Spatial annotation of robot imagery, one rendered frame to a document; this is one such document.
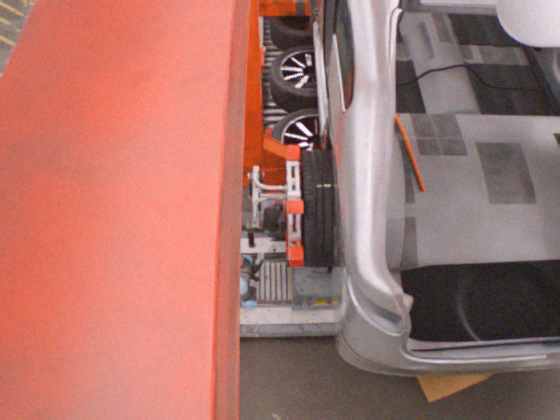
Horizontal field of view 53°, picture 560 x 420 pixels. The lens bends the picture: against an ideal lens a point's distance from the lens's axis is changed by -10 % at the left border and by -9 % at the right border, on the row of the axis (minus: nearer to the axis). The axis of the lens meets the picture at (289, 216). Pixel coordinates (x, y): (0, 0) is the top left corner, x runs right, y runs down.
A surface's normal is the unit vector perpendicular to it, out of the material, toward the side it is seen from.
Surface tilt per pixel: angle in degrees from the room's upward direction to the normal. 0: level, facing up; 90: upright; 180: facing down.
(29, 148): 0
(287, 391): 0
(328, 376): 0
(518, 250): 19
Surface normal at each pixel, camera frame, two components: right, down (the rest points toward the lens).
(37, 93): 0.00, -0.59
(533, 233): 0.01, -0.25
